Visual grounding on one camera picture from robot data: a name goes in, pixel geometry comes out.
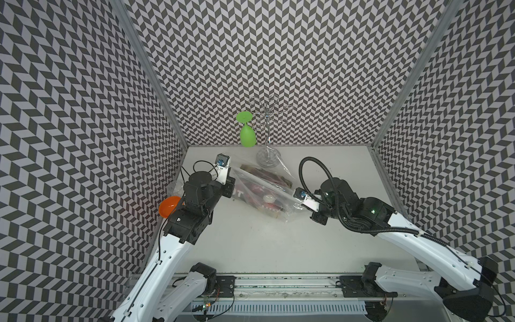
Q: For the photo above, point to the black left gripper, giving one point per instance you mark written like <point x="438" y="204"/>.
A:
<point x="225" y="190"/>

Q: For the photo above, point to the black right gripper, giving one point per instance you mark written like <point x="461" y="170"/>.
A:
<point x="318" y="217"/>

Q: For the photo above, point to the red plaid shirt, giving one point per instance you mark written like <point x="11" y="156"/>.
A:
<point x="252" y="194"/>

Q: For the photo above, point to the clear plastic vacuum bag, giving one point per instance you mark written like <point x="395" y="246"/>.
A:
<point x="264" y="182"/>

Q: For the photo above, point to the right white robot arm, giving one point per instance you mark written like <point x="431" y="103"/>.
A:
<point x="463" y="284"/>

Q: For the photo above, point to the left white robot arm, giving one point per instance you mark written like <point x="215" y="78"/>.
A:
<point x="193" y="212"/>

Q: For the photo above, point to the white bag valve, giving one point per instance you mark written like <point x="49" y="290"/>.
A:
<point x="269" y="199"/>

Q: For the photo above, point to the metal glass holder stand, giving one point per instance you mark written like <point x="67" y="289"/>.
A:
<point x="268" y="114"/>

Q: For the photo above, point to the green plastic wine glass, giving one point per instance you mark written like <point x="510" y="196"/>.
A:
<point x="247" y="134"/>

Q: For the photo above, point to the orange plastic bowl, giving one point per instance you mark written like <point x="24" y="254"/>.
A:
<point x="168" y="206"/>

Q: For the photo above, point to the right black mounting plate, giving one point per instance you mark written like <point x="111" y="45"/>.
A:
<point x="353" y="286"/>

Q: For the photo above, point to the black mounting plate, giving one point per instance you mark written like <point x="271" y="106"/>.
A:
<point x="224" y="287"/>
<point x="353" y="286"/>

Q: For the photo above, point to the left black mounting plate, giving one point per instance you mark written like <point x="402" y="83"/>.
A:
<point x="224" y="287"/>

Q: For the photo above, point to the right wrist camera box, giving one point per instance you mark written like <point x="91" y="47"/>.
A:
<point x="305" y="200"/>

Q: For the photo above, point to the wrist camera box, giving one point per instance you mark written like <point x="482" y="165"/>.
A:
<point x="305" y="200"/>
<point x="222" y="165"/>

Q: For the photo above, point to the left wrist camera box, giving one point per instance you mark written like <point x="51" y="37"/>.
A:
<point x="222" y="165"/>

